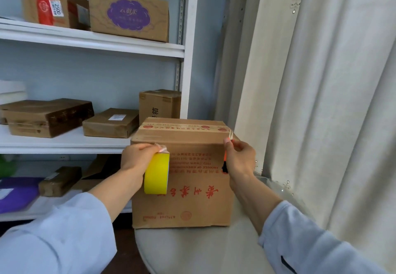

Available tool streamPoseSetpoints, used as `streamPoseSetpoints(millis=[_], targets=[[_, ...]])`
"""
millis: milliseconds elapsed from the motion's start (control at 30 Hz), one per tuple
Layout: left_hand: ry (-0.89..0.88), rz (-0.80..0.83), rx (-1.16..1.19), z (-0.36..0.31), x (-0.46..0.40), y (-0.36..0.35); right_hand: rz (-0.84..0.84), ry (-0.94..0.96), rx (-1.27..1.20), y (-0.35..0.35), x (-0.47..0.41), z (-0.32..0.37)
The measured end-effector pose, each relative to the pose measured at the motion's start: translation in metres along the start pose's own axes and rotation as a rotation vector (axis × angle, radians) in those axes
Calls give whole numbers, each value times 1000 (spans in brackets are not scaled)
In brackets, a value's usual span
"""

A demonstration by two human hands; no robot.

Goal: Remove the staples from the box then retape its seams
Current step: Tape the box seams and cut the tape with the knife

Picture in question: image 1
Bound person's left hand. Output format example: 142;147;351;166
120;143;169;177

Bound person's right hand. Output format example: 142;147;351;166
223;137;257;191

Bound orange thread snips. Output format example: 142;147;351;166
222;129;235;174

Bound yellow tape roll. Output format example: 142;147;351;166
144;143;171;196

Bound brown cardboard box red print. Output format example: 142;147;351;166
130;117;240;229

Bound person's left forearm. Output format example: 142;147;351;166
0;164;149;274

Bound person's right forearm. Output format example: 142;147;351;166
230;171;390;274

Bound open cardboard box red print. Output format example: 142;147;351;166
73;155;121;192

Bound flat brown box white label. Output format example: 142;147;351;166
82;108;140;139

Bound upright small cardboard box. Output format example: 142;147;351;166
139;89;182;125

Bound small taped brown parcel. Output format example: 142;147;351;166
38;166;83;198

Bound dark brown flat box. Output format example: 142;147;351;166
0;98;95;139

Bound box with purple logo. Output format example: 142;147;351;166
87;0;170;43

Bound white foam box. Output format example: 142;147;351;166
0;81;28;106

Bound box with red tape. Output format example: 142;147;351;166
19;0;90;30

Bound white metal shelf unit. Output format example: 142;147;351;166
0;0;201;222

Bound white curtain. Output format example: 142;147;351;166
213;0;396;274

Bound green object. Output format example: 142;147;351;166
0;155;19;178

